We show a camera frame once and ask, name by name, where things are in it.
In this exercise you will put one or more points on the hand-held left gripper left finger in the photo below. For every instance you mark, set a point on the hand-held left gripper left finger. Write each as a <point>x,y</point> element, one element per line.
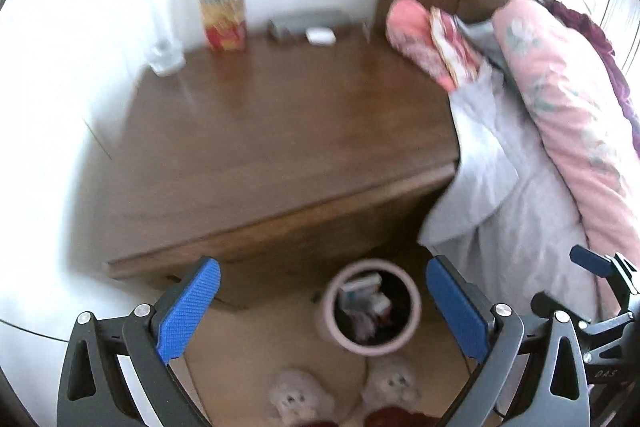
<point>190,307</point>

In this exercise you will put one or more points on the grey bedsheet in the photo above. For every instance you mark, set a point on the grey bedsheet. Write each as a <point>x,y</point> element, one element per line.
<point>500,207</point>

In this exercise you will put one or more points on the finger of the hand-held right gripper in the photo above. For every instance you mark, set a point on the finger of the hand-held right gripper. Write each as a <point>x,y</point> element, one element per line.
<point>590,259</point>
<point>541,302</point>

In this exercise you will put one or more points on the fluffy white slipper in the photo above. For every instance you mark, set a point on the fluffy white slipper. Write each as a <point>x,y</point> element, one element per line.
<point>300,397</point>
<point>390,382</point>

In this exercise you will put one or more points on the person's red pants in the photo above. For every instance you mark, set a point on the person's red pants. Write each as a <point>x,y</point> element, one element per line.
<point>400,419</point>

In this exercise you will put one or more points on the pink floral quilt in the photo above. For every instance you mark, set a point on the pink floral quilt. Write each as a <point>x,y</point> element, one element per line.
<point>560,107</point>

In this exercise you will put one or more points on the yellow and red carton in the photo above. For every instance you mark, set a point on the yellow and red carton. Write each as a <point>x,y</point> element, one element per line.
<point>222,7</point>

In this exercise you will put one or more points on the white earbuds case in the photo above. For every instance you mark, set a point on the white earbuds case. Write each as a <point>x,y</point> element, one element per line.
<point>320,36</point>

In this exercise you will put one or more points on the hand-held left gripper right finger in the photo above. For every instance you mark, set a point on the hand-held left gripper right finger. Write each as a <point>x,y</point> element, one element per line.
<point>460,307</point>

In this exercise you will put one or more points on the pink striped pillow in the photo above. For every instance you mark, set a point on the pink striped pillow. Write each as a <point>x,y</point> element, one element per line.
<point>425,42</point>

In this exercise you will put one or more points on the grey glasses case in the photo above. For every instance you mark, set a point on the grey glasses case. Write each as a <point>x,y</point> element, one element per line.
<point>300,21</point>

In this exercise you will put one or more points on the white round waste bin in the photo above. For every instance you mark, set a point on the white round waste bin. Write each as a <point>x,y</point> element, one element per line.
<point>400,332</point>

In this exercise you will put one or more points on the blue and white medicine box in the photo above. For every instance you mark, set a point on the blue and white medicine box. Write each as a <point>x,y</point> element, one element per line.
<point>360,294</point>

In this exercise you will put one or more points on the clear glass jar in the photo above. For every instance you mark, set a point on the clear glass jar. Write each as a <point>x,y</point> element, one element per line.
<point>162,52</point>

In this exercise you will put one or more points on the maroon garment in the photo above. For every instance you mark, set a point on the maroon garment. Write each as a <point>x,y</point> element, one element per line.
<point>600,42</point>

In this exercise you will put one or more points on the grey pillow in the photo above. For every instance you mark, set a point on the grey pillow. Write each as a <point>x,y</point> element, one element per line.
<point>482,39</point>

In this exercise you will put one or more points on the wooden nightstand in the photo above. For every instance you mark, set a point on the wooden nightstand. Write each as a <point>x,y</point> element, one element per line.
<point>275,147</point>

